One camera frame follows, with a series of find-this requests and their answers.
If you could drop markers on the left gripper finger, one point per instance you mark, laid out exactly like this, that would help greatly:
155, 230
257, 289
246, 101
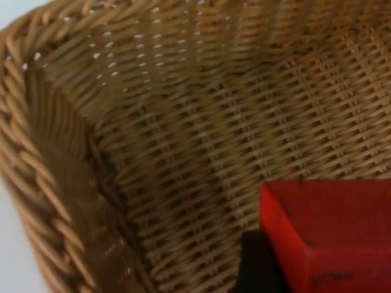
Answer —
259, 262

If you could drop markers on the red cube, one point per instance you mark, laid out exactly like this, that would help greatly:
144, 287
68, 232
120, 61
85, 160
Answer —
336, 232

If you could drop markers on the pale brown wicker basket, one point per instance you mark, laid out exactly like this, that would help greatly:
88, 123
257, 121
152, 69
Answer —
183, 122

